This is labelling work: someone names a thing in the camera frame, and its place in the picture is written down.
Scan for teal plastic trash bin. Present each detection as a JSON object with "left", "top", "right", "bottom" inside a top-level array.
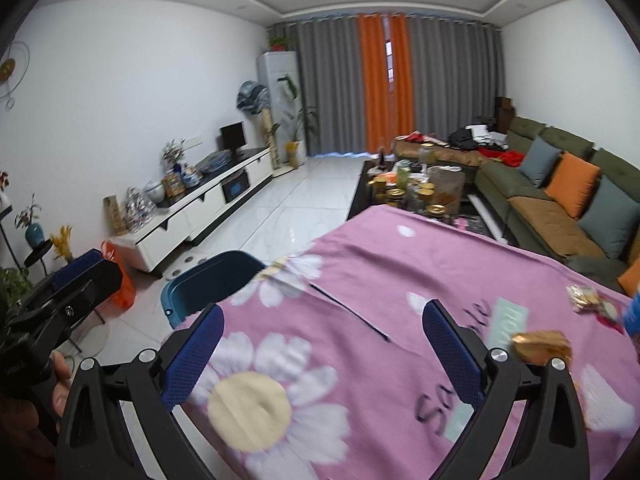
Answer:
[{"left": 160, "top": 250, "right": 266, "bottom": 328}]

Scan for person's left hand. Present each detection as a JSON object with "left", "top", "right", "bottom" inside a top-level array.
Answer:
[{"left": 1, "top": 350, "right": 72, "bottom": 441}]

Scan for yellow dried wheat vase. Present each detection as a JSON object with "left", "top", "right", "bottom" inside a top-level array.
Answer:
[{"left": 50, "top": 224, "right": 74, "bottom": 263}]

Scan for gold foil snack bag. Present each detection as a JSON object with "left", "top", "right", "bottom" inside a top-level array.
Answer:
[{"left": 511, "top": 330, "right": 573, "bottom": 365}]

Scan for blue vase with flowers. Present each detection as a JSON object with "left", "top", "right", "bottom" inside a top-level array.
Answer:
[{"left": 14, "top": 194, "right": 44, "bottom": 249}]

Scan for orange plastic bag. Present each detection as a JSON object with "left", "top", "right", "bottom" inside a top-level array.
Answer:
[{"left": 98, "top": 239, "right": 138, "bottom": 311}]

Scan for clear cracker packet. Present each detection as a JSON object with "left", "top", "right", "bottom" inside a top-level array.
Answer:
[{"left": 566, "top": 285, "right": 603, "bottom": 313}]

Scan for blue cup with white lid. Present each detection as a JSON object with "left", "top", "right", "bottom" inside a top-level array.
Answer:
[{"left": 624, "top": 292, "right": 640, "bottom": 338}]

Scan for white black TV cabinet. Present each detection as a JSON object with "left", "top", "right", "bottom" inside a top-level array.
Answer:
[{"left": 111, "top": 148, "right": 272, "bottom": 273}]

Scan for white bathroom scale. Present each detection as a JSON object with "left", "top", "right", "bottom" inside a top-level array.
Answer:
[{"left": 163, "top": 252, "right": 208, "bottom": 281}]

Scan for grey-blue cushion near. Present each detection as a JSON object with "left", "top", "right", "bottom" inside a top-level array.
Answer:
[{"left": 577, "top": 177, "right": 639, "bottom": 259}]

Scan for grey-blue cushion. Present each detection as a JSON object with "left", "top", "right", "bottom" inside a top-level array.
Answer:
[
  {"left": 518, "top": 136, "right": 562, "bottom": 188},
  {"left": 577, "top": 177, "right": 639, "bottom": 259}
]

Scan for green sectional sofa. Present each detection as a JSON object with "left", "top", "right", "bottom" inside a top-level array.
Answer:
[{"left": 475, "top": 116, "right": 639, "bottom": 296}]

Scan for pink floral tablecloth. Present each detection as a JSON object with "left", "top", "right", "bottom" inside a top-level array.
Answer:
[{"left": 183, "top": 206, "right": 639, "bottom": 479}]

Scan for orange cushion near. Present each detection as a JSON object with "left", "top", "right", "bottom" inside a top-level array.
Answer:
[{"left": 544, "top": 152, "right": 601, "bottom": 219}]

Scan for dark coffee table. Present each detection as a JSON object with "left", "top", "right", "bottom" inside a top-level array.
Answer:
[{"left": 346, "top": 159, "right": 497, "bottom": 238}]

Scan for grey-blue cushion far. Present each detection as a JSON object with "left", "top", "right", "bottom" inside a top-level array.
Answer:
[{"left": 518, "top": 136, "right": 562, "bottom": 188}]

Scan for small black monitor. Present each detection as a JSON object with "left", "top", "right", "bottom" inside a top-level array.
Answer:
[{"left": 220, "top": 122, "right": 246, "bottom": 152}]

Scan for pile of clothes on sofa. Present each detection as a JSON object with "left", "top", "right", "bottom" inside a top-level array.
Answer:
[{"left": 394, "top": 124, "right": 525, "bottom": 169}]

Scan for tall green potted plant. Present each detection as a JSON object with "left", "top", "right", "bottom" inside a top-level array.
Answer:
[{"left": 277, "top": 74, "right": 319, "bottom": 169}]

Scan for white standing air conditioner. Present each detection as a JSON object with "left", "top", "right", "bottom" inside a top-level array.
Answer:
[{"left": 257, "top": 51, "right": 300, "bottom": 164}]

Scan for grey curtains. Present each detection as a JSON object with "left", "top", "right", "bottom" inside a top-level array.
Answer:
[{"left": 268, "top": 13, "right": 506, "bottom": 155}]

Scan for orange curtain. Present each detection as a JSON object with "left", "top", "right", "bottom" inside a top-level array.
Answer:
[{"left": 357, "top": 13, "right": 416, "bottom": 153}]

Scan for round gold wall clock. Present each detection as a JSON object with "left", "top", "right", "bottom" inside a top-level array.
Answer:
[{"left": 0, "top": 41, "right": 32, "bottom": 112}]

